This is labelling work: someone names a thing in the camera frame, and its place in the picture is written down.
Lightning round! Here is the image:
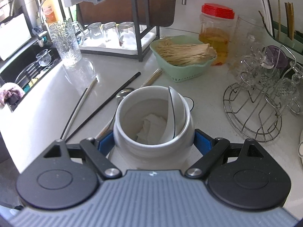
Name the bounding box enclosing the orange label bottle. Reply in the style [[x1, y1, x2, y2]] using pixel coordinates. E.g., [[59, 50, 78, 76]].
[[42, 0, 59, 25]]

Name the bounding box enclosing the white ceramic spoon in jar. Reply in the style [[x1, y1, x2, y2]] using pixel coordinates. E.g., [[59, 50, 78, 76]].
[[158, 87, 186, 144]]

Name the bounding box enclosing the brown wooden cutting board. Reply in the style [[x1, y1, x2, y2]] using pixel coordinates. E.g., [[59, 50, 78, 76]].
[[77, 0, 176, 27]]

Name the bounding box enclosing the long black chopstick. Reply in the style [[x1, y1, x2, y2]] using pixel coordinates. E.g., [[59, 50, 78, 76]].
[[62, 71, 141, 141]]

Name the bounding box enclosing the white drip tray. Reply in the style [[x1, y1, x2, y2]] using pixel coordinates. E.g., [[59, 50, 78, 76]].
[[80, 32, 156, 55]]

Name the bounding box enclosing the red lid plastic jar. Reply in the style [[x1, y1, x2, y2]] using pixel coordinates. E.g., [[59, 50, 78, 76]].
[[199, 3, 235, 66]]

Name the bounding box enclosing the white chopstick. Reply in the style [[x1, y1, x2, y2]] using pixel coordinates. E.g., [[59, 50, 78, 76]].
[[63, 77, 97, 139]]

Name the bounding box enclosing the thin black chopstick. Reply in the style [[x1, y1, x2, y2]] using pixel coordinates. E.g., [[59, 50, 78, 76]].
[[60, 88, 88, 139]]

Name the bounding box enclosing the dried noodles bundle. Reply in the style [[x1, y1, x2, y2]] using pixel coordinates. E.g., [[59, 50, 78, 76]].
[[155, 39, 217, 66]]

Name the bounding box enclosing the upturned clear glass left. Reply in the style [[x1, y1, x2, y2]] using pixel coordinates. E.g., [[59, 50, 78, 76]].
[[87, 22, 103, 43]]

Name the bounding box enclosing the silver metal spoon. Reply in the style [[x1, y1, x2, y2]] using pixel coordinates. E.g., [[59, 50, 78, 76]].
[[95, 88, 135, 139]]

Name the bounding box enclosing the small glass in sink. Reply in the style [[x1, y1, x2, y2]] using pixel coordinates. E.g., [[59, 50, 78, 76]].
[[36, 49, 51, 67]]

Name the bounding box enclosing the beige wooden chopsticks pair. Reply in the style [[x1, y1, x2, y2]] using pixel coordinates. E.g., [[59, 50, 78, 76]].
[[141, 69, 163, 88]]

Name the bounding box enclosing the black metal shelf rack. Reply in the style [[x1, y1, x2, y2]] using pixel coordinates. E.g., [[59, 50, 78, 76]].
[[54, 0, 161, 63]]

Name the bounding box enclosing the green chopstick holder caddy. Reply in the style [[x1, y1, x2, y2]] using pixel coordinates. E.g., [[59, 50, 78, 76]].
[[257, 0, 303, 65]]

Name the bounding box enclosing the white crumpled paper towel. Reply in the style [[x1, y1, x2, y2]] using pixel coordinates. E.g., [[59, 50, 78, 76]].
[[136, 114, 167, 145]]

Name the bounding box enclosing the white ceramic utensil jar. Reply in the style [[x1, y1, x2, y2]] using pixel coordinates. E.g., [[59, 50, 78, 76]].
[[113, 86, 195, 170]]

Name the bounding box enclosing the textured glass pitcher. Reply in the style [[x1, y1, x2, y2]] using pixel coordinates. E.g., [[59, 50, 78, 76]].
[[49, 19, 85, 67]]

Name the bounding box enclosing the upturned clear glass right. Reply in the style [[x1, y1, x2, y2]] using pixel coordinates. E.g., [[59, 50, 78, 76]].
[[117, 22, 136, 49]]

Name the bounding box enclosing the green plastic basket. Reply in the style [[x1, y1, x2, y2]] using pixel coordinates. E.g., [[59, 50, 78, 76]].
[[150, 35, 216, 82]]

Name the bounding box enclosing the wire glass drying rack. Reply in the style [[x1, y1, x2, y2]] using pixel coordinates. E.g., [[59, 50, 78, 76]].
[[223, 45, 302, 142]]

